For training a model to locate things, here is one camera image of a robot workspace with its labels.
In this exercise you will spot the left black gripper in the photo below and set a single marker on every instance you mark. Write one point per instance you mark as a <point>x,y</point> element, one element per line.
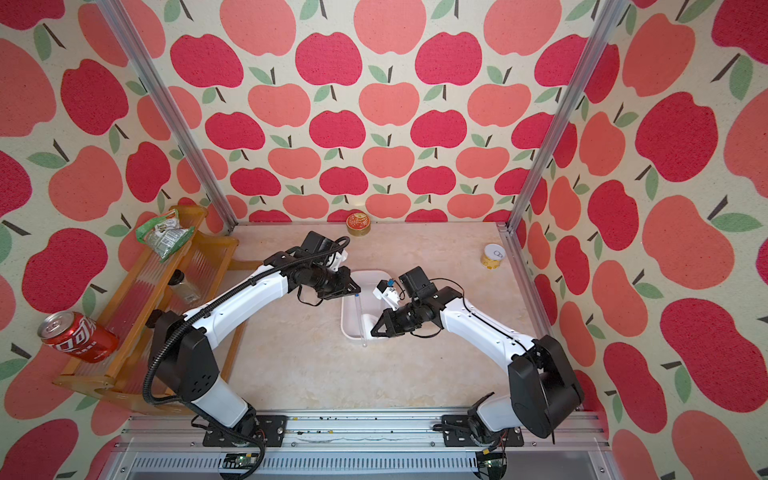
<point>344,285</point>

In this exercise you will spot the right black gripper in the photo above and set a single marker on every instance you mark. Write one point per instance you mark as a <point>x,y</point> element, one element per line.
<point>391,326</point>

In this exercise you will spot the test tube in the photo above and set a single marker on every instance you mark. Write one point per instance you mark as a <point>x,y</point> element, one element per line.
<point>359,312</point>

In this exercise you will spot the white wipe cloth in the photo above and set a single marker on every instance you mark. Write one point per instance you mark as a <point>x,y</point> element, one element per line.
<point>367,323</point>

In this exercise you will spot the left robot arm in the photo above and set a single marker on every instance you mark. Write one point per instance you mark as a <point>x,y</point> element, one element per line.
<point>182,367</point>

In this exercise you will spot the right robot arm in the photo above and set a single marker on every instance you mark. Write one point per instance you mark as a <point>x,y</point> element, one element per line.
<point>543,388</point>

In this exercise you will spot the red gold round tin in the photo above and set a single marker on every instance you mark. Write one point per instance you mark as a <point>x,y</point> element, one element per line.
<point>358,224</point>

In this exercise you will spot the yellow white can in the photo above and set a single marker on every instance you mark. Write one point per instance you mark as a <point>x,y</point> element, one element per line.
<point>493,256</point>

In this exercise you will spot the glass spice jar upper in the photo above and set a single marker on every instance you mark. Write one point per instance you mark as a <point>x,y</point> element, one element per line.
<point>183,288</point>

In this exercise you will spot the green snack bag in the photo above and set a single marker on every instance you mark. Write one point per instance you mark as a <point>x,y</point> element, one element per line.
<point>164,234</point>

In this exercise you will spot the red cola can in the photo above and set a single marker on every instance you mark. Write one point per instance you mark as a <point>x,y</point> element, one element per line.
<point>77,335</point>

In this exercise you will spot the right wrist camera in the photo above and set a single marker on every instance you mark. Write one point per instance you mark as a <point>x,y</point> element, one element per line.
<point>413,285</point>

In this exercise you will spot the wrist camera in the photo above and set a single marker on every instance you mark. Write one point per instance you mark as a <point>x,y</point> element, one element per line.
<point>413,285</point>
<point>324,251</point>

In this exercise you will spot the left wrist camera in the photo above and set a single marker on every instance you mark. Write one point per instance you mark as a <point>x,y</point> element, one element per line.
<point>324,251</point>

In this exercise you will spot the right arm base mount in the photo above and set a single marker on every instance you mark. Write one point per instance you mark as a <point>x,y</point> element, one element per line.
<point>468,431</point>

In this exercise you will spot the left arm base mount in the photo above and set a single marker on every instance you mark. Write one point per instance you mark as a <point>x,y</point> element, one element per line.
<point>269,429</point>

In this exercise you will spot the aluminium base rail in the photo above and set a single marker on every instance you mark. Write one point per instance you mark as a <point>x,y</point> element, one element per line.
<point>357,444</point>

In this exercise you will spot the left aluminium frame post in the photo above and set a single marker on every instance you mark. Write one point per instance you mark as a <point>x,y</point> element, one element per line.
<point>129,38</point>

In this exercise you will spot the aluminium frame post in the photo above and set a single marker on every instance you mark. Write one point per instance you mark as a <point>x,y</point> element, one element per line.
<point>604,27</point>
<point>129,38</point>

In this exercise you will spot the right aluminium frame post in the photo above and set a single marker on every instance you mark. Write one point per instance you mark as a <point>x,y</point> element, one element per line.
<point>604,27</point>

